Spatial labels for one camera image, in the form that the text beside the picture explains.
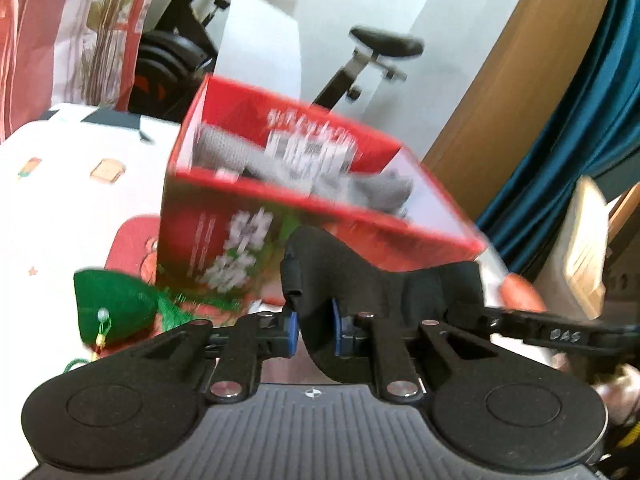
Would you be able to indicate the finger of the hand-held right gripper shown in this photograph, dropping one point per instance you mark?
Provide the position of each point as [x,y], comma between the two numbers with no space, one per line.
[560,334]

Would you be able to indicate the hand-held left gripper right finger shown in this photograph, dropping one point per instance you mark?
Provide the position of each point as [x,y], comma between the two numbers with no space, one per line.
[336,329]

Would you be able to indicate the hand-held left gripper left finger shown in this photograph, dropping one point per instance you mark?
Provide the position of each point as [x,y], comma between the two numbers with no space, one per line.
[290,334]

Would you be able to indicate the black eye mask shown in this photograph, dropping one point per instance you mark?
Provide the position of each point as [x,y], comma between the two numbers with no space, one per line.
[325,270]

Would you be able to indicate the red strawberry print box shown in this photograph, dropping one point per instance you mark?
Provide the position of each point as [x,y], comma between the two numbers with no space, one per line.
[200,220]

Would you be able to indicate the grey knitted cloth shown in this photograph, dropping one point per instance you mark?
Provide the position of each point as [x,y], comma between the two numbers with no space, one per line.
[220,150]

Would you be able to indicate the person's right hand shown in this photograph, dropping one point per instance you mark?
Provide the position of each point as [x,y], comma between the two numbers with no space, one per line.
[620,390]

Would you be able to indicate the orange dish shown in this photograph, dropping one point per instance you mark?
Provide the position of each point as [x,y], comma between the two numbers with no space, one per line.
[522,292]

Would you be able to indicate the beige block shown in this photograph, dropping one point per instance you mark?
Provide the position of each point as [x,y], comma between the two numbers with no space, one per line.
[585,250]

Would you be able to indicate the green tasselled sachet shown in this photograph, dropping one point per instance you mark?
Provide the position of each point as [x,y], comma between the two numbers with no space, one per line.
[115,300]

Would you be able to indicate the teal curtain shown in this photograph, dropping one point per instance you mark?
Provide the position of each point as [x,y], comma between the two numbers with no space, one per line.
[575,135]

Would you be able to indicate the wooden door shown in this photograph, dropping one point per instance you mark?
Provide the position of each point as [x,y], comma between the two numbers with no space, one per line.
[525,85]

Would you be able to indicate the white panel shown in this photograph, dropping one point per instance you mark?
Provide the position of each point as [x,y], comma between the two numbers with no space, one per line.
[260,45]

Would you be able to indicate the black exercise bike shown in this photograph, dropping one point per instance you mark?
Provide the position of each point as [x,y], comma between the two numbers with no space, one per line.
[165,55]

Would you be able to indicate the red printed hanging cloth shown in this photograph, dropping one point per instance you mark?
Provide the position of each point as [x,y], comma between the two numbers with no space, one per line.
[30,35]

